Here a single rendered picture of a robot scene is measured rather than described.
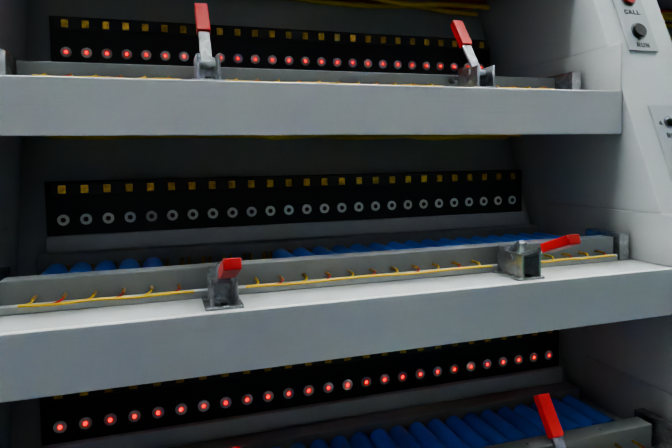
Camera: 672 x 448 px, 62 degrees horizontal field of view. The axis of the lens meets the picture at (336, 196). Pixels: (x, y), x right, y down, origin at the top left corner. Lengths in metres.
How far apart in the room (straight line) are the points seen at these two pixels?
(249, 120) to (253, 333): 0.18
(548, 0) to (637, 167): 0.25
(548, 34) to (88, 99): 0.54
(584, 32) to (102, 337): 0.58
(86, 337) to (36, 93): 0.19
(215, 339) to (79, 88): 0.22
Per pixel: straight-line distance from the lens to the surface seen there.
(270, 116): 0.48
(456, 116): 0.55
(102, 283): 0.47
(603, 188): 0.68
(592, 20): 0.71
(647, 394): 0.68
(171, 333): 0.42
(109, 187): 0.60
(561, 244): 0.48
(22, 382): 0.43
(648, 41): 0.73
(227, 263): 0.36
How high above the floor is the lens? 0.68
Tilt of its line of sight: 17 degrees up
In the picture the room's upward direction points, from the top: 8 degrees counter-clockwise
